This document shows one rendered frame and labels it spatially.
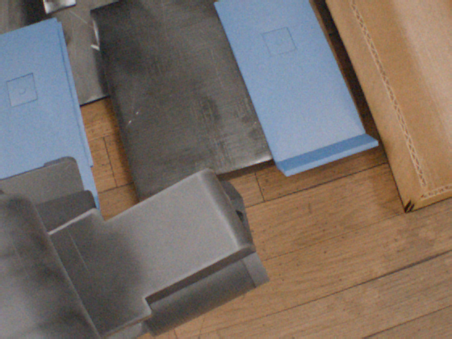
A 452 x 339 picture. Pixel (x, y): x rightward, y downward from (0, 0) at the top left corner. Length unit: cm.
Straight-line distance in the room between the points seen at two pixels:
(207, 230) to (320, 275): 31
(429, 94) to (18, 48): 32
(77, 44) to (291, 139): 19
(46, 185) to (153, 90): 22
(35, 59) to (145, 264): 29
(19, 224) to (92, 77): 40
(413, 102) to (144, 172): 21
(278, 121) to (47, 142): 17
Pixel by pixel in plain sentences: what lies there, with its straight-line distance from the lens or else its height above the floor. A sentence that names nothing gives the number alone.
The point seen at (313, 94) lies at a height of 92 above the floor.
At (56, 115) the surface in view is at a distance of 63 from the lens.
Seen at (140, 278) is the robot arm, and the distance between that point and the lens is 38.
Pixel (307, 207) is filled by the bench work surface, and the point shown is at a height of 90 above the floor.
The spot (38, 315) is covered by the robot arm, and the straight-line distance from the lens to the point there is 33.
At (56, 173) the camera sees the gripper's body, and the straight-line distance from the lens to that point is 50.
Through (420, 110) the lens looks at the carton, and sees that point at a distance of 73.
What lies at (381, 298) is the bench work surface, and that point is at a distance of 69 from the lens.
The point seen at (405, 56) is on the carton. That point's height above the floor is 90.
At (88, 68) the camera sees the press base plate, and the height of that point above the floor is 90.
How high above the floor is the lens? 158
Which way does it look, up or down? 73 degrees down
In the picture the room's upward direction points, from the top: 1 degrees counter-clockwise
